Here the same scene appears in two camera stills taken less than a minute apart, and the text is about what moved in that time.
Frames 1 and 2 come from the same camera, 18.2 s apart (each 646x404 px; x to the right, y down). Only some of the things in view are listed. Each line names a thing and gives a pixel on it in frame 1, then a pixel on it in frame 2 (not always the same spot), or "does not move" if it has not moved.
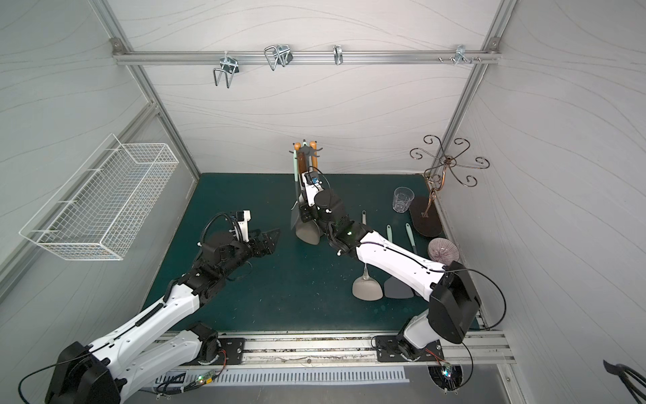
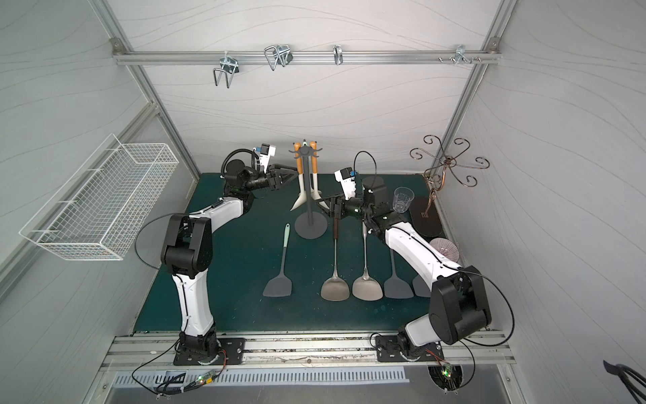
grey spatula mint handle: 396,288 does not move
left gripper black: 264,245 to 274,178
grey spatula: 294,211 to 282,286
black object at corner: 623,372 does not move
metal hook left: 230,66 does not move
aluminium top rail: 277,56 does not move
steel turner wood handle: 302,160 to 336,289
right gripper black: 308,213 to 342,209
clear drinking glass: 402,199 does not move
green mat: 313,287 does not move
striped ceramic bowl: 442,251 does not move
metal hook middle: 280,55 does not move
